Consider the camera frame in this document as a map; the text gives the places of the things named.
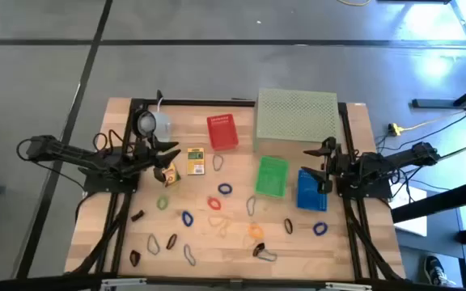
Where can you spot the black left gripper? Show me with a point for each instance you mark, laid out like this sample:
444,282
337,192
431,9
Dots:
148,155

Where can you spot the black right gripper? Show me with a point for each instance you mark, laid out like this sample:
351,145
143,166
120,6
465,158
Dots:
344,165

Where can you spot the yellow rubber band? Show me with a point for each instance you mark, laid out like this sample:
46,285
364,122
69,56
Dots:
217,217
233,254

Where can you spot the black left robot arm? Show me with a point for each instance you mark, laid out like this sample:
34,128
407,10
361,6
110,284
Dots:
67,153

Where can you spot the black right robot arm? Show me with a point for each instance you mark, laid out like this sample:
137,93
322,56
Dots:
399,157

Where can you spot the white cylindrical tilting desk lamp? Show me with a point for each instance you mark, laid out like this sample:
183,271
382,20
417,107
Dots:
158,123

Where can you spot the blue plastic basket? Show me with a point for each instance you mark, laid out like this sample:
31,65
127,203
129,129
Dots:
310,200

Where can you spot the green plastic basket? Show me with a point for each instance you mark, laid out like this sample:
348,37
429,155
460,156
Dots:
272,176

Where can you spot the green perforated metal riser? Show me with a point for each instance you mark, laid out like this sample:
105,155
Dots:
297,117

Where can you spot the red plastic basket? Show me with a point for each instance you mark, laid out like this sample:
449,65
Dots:
222,131

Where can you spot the yellow power plug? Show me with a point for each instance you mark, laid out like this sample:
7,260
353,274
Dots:
395,129

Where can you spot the white box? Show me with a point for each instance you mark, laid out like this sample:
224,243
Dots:
413,220

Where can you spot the black floor bar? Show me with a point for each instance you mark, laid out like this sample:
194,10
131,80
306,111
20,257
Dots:
439,103

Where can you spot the person's shoe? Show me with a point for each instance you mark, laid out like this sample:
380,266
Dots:
435,271

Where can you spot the black crossbar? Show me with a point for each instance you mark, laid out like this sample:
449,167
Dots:
35,285

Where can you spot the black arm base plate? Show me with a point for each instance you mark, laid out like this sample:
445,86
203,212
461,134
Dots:
378,193
95,186

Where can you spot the black desk frame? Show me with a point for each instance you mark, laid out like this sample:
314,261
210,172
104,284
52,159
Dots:
435,204

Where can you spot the silver metal bracket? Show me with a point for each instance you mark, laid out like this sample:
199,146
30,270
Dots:
124,283
348,286

